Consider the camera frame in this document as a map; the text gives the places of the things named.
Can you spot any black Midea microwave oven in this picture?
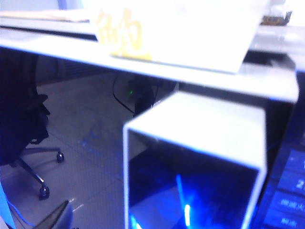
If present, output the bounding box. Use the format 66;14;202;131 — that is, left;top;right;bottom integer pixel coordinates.
0;22;305;229

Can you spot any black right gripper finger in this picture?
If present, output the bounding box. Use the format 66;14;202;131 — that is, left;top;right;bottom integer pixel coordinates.
35;199;74;229

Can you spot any black glass microwave door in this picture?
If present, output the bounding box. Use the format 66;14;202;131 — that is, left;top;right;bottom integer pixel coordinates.
0;45;296;229

